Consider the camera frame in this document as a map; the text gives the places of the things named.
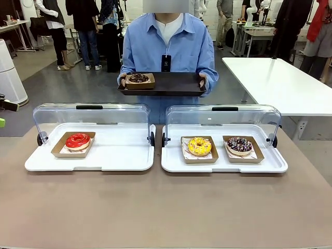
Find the black serving tray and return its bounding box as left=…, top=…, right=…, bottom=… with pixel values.
left=117, top=72, right=208, bottom=97

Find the red donut in cardboard tray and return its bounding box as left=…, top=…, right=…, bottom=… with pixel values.
left=51, top=131, right=96, bottom=159

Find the red glazed donut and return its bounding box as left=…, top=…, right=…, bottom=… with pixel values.
left=65, top=133, right=91, bottom=152

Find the person in black vest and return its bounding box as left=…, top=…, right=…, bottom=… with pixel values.
left=35, top=0, right=71, bottom=71

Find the person in black tee jeans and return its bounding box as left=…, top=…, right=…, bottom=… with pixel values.
left=65, top=0, right=103, bottom=71

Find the person in patterned top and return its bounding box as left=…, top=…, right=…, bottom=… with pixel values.
left=98, top=0, right=124, bottom=73

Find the person in blue shirt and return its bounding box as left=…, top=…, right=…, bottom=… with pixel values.
left=120, top=5, right=219, bottom=125

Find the yellow sprinkled donut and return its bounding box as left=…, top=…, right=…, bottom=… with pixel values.
left=187, top=137, right=212, bottom=156

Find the yellow donut in cardboard tray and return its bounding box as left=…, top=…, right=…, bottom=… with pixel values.
left=181, top=135, right=219, bottom=164

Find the person in khaki trousers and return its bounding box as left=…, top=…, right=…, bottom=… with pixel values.
left=215, top=0, right=234, bottom=50

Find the sprinkled chocolate donut in tray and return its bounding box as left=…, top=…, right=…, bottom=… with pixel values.
left=222, top=135, right=265, bottom=164

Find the person in black clothes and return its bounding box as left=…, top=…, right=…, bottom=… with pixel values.
left=269, top=0, right=313, bottom=63

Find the person with red scarf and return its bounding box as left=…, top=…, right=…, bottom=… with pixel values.
left=299, top=0, right=332, bottom=81

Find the white cylindrical air purifier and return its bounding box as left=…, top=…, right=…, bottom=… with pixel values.
left=0, top=38, right=29, bottom=106

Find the white background desk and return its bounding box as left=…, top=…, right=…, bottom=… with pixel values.
left=0, top=20, right=36, bottom=52

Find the black office chair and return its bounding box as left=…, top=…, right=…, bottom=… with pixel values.
left=29, top=17, right=51, bottom=51

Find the clear hinged display lid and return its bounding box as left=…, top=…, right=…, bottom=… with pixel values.
left=33, top=103, right=156, bottom=147
left=162, top=104, right=282, bottom=148

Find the white display tray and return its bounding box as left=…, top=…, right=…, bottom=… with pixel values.
left=160, top=123, right=288, bottom=173
left=24, top=123, right=156, bottom=172

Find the black name badge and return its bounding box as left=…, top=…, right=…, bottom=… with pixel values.
left=161, top=54, right=173, bottom=73

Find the black backpack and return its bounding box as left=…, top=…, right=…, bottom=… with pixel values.
left=225, top=25, right=236, bottom=49

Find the grey background workbench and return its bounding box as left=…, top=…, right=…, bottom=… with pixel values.
left=230, top=20, right=275, bottom=58

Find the small white background robot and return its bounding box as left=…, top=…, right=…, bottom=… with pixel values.
left=245, top=0, right=270, bottom=26

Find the white table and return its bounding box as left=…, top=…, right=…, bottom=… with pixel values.
left=222, top=57, right=332, bottom=141

